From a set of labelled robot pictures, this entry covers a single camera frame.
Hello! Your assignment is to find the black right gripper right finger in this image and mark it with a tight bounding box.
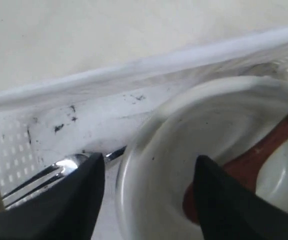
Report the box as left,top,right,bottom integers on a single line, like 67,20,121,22
192,155,288,240

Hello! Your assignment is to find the brown wooden spoon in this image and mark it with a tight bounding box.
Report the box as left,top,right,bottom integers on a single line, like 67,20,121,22
182,96,288,225

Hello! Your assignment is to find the white plastic woven basket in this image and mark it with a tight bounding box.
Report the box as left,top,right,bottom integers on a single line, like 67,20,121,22
0,27,288,240

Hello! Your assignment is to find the pale green ceramic bowl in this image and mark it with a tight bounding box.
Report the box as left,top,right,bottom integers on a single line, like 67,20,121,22
115,76,288,240

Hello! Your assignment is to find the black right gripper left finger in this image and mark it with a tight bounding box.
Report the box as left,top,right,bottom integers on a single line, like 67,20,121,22
0,153,105,240

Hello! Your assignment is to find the silver metal fork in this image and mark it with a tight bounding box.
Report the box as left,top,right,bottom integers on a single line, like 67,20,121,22
1,146,127,210

